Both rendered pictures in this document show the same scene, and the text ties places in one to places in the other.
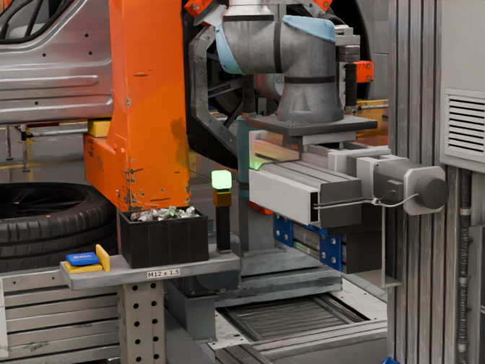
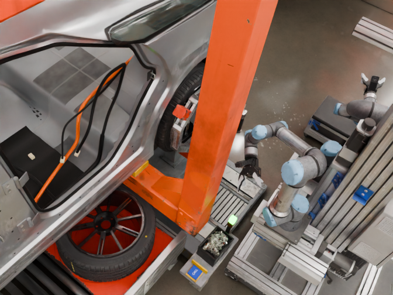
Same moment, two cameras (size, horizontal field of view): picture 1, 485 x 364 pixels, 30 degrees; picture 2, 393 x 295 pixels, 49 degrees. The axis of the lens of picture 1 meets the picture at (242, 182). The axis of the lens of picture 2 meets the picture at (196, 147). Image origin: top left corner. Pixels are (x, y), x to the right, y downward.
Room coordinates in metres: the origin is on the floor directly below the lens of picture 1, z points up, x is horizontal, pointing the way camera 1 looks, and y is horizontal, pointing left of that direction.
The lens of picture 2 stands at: (1.49, 1.21, 3.05)
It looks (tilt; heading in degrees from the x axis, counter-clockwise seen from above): 52 degrees down; 318
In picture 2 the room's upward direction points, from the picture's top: 12 degrees clockwise
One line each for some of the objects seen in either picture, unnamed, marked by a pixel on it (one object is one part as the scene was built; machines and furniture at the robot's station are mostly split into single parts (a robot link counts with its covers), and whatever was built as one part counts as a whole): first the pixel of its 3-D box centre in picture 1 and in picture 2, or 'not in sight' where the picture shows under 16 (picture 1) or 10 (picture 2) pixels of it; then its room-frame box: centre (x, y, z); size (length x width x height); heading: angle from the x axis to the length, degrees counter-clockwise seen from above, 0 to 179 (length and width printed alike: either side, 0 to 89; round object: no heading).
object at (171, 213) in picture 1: (163, 233); (214, 245); (2.23, 0.20, 0.51); 0.20 x 0.14 x 0.13; 108
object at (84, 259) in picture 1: (82, 261); (195, 272); (2.16, 0.40, 0.47); 0.07 x 0.07 x 0.02; 20
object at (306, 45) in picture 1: (306, 45); (296, 206); (2.06, -0.15, 0.98); 0.13 x 0.12 x 0.14; 81
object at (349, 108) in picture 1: (351, 85); (240, 123); (2.81, -0.34, 0.83); 0.04 x 0.04 x 0.16
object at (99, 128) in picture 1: (111, 126); (134, 163); (2.92, 0.42, 0.71); 0.14 x 0.14 x 0.05; 20
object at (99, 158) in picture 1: (123, 136); (154, 178); (2.76, 0.36, 0.69); 0.52 x 0.17 x 0.35; 20
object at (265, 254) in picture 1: (256, 222); (173, 149); (3.13, -0.05, 0.32); 0.40 x 0.30 x 0.28; 110
